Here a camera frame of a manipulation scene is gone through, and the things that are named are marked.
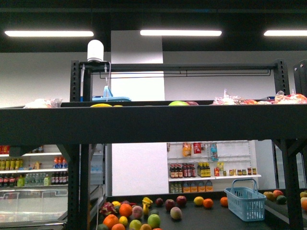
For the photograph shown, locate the green apple far shelf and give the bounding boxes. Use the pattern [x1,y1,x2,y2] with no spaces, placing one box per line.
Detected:
[147,214,161,229]

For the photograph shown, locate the dark red apple far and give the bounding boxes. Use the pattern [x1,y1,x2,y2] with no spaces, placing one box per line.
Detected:
[176,195,187,207]

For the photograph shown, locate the pink dragon fruit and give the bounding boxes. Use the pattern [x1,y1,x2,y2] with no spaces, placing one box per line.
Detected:
[99,202,117,217]

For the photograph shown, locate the blue basket top shelf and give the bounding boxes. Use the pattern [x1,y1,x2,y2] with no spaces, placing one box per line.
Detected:
[92,86,131,102]

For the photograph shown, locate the black metal shelf rack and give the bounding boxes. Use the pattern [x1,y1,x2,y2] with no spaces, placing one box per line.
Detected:
[0,59,307,230]

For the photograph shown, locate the peach far shelf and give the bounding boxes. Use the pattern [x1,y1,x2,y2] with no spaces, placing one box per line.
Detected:
[170,207,182,220]

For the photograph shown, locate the drinks shelf left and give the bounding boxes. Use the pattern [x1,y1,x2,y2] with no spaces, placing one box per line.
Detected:
[0,145,69,187]

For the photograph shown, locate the white dome camera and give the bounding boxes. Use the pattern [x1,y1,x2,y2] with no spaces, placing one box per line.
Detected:
[87,40,104,62]

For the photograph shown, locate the far light blue basket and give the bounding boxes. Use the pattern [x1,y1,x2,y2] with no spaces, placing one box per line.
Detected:
[224,178,267,222]

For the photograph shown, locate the white goods shelf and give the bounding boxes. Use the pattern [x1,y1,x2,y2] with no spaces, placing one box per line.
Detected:
[166,140,261,194]

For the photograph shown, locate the glass freezer chest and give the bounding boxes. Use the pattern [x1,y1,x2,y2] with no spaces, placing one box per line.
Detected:
[0,185,108,230]

